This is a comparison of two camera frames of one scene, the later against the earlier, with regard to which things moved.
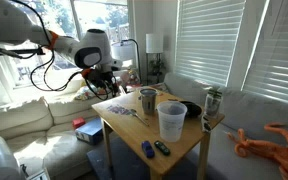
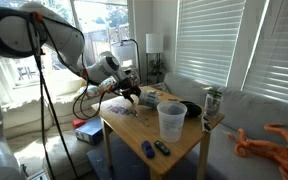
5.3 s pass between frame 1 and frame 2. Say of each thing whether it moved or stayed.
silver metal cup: moved
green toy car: stayed
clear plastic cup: stayed
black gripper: moved
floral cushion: stayed
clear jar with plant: stayed
